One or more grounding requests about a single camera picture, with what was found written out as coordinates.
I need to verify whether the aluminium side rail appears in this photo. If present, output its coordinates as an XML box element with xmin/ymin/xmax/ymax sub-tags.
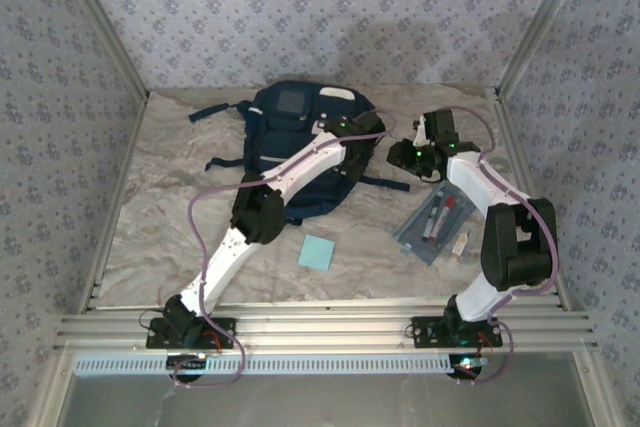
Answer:
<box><xmin>74</xmin><ymin>90</ymin><xmax>151</xmax><ymax>316</ymax></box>
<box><xmin>494</xmin><ymin>90</ymin><xmax>572</xmax><ymax>311</ymax></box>

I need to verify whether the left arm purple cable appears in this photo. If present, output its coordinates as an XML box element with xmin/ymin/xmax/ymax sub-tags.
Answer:
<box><xmin>186</xmin><ymin>109</ymin><xmax>399</xmax><ymax>392</ymax></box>

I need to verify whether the aluminium rail frame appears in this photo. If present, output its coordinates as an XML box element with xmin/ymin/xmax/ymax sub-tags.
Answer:
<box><xmin>53</xmin><ymin>294</ymin><xmax>600</xmax><ymax>354</ymax></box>

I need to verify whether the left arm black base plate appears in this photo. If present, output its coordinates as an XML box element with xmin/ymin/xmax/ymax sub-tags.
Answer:
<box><xmin>145</xmin><ymin>316</ymin><xmax>238</xmax><ymax>350</ymax></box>

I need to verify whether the white slotted cable duct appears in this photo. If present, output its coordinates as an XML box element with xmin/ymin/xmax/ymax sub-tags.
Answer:
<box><xmin>73</xmin><ymin>354</ymin><xmax>469</xmax><ymax>377</ymax></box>

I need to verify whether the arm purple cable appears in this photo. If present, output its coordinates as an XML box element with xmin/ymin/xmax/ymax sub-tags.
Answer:
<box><xmin>186</xmin><ymin>109</ymin><xmax>399</xmax><ymax>392</ymax></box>
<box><xmin>434</xmin><ymin>105</ymin><xmax>560</xmax><ymax>386</ymax></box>

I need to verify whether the light blue sticky note pad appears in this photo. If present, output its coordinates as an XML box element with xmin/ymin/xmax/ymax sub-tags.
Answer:
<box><xmin>298</xmin><ymin>235</ymin><xmax>337</xmax><ymax>270</ymax></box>

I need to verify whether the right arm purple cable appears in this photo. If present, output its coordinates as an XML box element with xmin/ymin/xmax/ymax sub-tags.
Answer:
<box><xmin>434</xmin><ymin>105</ymin><xmax>560</xmax><ymax>386</ymax></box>

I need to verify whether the small electronics board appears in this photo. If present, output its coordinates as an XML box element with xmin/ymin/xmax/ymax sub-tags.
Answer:
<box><xmin>448</xmin><ymin>354</ymin><xmax>489</xmax><ymax>381</ymax></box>
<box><xmin>166</xmin><ymin>353</ymin><xmax>210</xmax><ymax>383</ymax></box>

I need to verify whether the beige eraser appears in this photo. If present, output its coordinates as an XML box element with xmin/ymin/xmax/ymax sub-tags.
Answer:
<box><xmin>449</xmin><ymin>231</ymin><xmax>471</xmax><ymax>264</ymax></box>

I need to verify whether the grey metal panel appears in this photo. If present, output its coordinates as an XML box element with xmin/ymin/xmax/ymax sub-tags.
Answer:
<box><xmin>64</xmin><ymin>351</ymin><xmax>589</xmax><ymax>427</ymax></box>

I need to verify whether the red capped marker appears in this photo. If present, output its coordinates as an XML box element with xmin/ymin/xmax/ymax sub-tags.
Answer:
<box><xmin>422</xmin><ymin>195</ymin><xmax>460</xmax><ymax>243</ymax></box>

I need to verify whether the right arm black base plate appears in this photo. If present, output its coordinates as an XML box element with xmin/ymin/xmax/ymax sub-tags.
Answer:
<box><xmin>409</xmin><ymin>315</ymin><xmax>503</xmax><ymax>350</ymax></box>

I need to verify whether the navy blue backpack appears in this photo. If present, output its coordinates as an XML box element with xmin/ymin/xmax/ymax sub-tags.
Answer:
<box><xmin>188</xmin><ymin>80</ymin><xmax>411</xmax><ymax>226</ymax></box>

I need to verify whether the clear zip pencil case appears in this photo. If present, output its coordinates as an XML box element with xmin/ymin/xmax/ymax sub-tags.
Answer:
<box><xmin>393</xmin><ymin>180</ymin><xmax>476</xmax><ymax>266</ymax></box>

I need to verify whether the aluminium corner post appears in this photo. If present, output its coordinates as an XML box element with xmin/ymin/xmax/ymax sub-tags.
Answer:
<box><xmin>49</xmin><ymin>0</ymin><xmax>151</xmax><ymax>98</ymax></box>
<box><xmin>494</xmin><ymin>0</ymin><xmax>597</xmax><ymax>98</ymax></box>

